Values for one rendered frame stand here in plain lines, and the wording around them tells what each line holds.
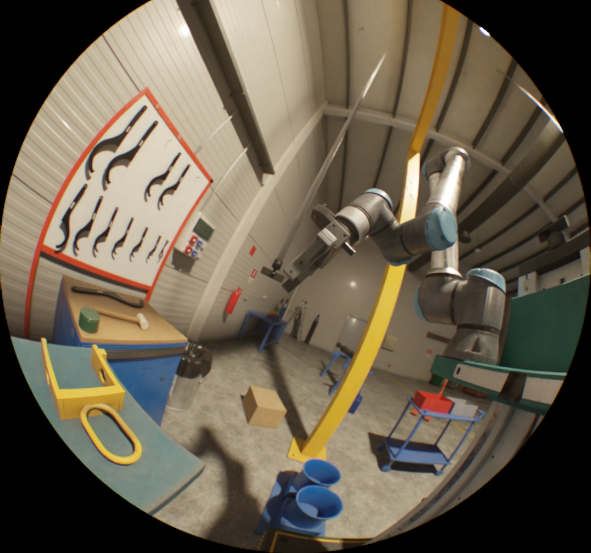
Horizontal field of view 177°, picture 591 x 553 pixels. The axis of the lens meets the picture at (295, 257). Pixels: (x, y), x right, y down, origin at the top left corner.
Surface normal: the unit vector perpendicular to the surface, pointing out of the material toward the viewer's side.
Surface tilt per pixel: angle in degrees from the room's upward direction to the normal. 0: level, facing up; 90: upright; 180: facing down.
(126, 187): 90
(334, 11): 173
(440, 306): 115
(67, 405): 90
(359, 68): 173
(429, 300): 105
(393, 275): 90
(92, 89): 90
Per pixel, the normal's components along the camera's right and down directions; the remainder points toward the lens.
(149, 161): 0.90, 0.34
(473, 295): -0.87, -0.45
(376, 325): -0.14, -0.32
